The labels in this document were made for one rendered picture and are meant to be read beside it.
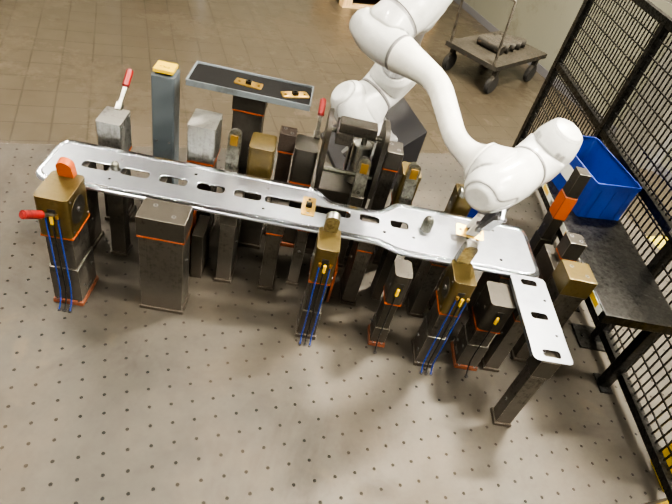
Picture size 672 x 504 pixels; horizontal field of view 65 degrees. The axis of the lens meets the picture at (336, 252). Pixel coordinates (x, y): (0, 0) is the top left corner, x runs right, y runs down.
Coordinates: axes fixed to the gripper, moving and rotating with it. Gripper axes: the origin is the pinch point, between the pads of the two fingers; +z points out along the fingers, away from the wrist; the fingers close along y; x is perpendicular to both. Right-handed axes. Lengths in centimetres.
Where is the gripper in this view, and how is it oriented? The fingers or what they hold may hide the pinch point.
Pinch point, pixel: (476, 225)
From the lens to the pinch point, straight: 153.8
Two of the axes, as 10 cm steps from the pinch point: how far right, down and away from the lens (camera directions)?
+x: 9.6, 2.3, 1.6
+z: -2.5, 4.5, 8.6
